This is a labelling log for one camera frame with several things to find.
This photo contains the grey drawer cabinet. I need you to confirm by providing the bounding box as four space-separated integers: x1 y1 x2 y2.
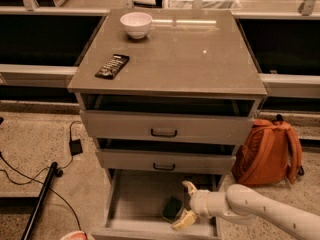
67 8 269 240

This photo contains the bottom grey drawer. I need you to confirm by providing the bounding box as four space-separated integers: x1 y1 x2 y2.
91 170 221 240

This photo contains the black power adapter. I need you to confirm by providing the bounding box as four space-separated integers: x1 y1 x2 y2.
69 139 83 156

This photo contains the black floor cable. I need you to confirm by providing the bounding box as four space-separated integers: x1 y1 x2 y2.
0 120 84 232

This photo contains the green yellow sponge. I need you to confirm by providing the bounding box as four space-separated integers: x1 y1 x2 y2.
162 196 182 223

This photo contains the grey drawer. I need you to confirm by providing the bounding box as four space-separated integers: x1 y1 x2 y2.
91 170 221 240
96 139 235 175
76 93 258 145

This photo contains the orange backpack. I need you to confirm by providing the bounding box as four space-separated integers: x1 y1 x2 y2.
232 114 304 186

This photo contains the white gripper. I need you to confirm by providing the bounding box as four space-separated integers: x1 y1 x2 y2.
171 181 230 231

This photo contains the top grey drawer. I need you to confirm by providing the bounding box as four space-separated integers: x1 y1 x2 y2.
76 93 258 145

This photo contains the white ceramic bowl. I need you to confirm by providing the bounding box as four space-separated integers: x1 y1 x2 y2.
120 12 152 39

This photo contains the black pole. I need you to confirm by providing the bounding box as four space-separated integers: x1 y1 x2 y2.
21 162 58 240

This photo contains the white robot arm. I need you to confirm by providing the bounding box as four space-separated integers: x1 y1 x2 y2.
171 181 320 240

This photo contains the black snack bar packet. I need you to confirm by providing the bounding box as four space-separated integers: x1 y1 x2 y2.
95 54 130 80

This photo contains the red white object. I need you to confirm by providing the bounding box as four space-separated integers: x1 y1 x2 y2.
60 231 88 240

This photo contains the middle grey drawer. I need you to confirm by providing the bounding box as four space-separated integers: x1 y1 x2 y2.
96 139 235 175

